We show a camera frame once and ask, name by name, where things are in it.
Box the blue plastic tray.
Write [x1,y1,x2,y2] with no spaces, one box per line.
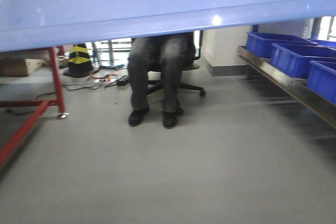
[1,0,335,51]

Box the steel roller shelf rack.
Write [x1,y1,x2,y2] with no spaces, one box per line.
[237,46,335,128]

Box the seated person in jeans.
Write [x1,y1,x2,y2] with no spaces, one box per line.
[128,32,196,128]

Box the black office chair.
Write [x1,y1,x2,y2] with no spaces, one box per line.
[146,30,206,97]

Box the yellow black traffic cone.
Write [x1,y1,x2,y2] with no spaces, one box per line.
[64,44,93,78]

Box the blue storage bin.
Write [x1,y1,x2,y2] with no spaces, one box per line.
[307,61,335,104]
[270,43,335,79]
[246,31,317,59]

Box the red metal table frame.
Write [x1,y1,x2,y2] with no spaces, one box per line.
[1,47,68,168]

